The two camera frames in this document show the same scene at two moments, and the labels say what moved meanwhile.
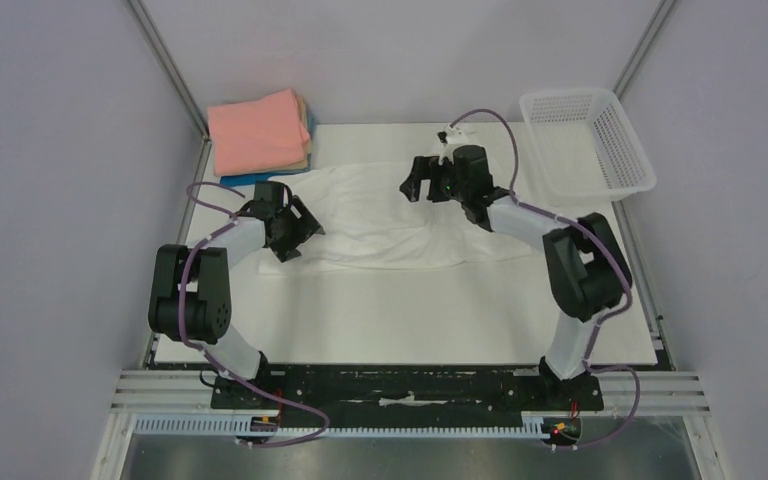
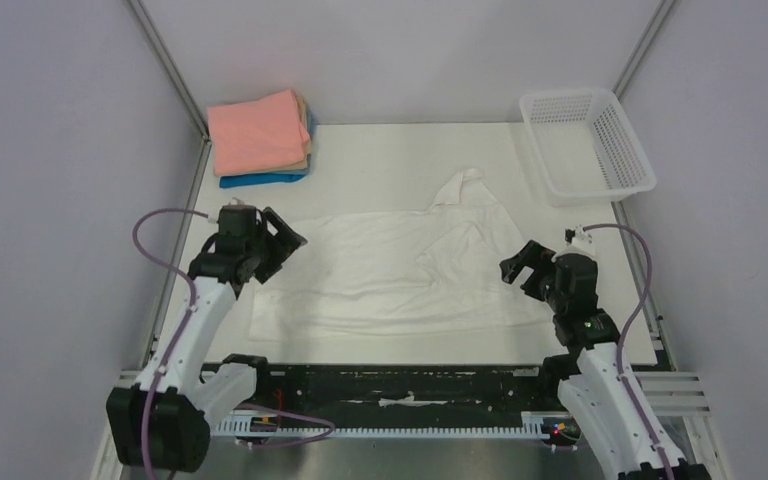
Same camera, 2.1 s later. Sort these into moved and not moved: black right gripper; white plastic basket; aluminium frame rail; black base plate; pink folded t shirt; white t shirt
Moved: white t shirt; black right gripper
Not moved: white plastic basket; aluminium frame rail; pink folded t shirt; black base plate
